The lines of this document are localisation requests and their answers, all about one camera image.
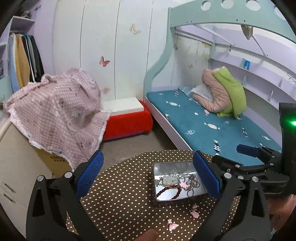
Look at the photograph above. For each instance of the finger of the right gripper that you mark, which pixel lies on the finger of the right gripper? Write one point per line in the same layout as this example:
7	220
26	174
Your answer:
248	150

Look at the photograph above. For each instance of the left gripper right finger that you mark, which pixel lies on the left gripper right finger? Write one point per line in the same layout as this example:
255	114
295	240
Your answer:
251	220

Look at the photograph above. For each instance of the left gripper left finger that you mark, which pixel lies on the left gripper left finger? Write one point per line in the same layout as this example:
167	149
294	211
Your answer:
55	211

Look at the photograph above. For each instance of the pink bear charm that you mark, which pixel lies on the pink bear charm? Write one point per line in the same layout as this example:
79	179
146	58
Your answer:
194	213

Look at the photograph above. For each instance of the pink white charm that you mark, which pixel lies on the pink white charm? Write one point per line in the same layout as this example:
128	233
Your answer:
171	225

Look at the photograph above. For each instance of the pale green jade stone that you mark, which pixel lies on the pale green jade stone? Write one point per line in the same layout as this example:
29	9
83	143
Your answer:
169	180

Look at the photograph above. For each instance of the person's right hand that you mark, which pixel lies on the person's right hand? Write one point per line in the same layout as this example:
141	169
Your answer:
280	209

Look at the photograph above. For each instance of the person's left hand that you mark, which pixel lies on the person's left hand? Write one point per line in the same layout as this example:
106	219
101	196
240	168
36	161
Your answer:
150	235

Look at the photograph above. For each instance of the teal bed mattress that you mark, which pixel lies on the teal bed mattress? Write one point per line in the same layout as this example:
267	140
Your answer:
207	132

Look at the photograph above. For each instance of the green pillow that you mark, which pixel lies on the green pillow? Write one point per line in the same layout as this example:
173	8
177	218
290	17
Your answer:
235	92

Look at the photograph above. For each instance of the beige cabinet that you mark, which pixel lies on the beige cabinet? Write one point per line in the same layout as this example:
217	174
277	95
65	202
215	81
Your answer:
20	167

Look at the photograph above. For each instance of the pink quilted jacket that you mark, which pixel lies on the pink quilted jacket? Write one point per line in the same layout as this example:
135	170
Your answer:
221	99

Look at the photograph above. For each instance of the dark metal tin box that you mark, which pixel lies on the dark metal tin box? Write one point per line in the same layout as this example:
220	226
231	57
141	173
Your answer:
190	185

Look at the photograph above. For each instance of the brown polka dot tablecloth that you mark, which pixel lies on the brown polka dot tablecloth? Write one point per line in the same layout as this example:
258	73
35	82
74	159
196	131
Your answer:
121	201

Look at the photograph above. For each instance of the blue box on shelf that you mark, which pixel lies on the blue box on shelf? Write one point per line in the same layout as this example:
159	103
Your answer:
246	64

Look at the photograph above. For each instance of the pink checkered cloth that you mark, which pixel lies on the pink checkered cloth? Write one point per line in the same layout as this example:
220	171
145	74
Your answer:
61	114

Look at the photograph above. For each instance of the red ottoman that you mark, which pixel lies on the red ottoman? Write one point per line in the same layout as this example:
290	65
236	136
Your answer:
127	125

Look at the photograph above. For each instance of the white foam board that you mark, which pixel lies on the white foam board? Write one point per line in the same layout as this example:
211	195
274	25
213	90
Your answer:
123	106

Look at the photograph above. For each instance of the hanging clothes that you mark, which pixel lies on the hanging clothes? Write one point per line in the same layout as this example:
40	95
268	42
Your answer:
25	64

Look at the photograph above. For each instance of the pink butterfly sticker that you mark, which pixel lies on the pink butterfly sticker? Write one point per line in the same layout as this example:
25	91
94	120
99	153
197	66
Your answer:
103	62

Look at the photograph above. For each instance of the beige butterfly sticker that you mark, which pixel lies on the beige butterfly sticker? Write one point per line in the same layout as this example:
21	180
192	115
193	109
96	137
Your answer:
134	30

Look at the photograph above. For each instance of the white wardrobe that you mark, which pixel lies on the white wardrobe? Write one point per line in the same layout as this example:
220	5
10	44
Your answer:
83	31

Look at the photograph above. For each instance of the lilac shelf unit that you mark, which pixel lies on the lilac shelf unit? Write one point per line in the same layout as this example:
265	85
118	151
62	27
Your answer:
17	24

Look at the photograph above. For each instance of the teal bunk bed frame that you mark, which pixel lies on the teal bunk bed frame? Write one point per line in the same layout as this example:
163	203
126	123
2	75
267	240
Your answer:
262	32

